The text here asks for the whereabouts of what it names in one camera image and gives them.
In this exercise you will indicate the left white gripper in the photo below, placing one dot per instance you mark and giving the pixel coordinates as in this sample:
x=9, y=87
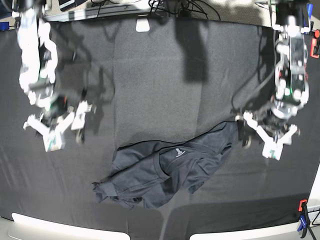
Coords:
x=274, y=132

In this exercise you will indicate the dark navy t-shirt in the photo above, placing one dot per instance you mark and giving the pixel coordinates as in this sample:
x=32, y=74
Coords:
x=152, y=172

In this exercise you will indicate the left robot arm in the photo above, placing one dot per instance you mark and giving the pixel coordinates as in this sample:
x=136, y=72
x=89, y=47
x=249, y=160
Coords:
x=290, y=23

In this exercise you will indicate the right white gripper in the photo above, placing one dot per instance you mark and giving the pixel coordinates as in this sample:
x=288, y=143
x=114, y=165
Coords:
x=58, y=117

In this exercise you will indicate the white tag on cloth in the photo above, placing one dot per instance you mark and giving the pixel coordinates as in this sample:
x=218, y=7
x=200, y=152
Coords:
x=142, y=24

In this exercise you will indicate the black table cloth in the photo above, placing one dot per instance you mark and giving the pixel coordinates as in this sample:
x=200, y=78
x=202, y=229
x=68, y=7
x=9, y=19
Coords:
x=172, y=83

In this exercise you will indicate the blue orange clamp bottom right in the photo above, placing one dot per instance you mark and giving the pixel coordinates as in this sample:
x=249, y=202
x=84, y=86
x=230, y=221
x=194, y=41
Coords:
x=305, y=223

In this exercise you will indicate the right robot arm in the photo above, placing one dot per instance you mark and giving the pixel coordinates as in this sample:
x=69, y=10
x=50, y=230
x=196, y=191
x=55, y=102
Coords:
x=37, y=79

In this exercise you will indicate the red clamp right edge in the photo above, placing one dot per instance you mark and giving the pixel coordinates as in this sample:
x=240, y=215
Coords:
x=315, y=45

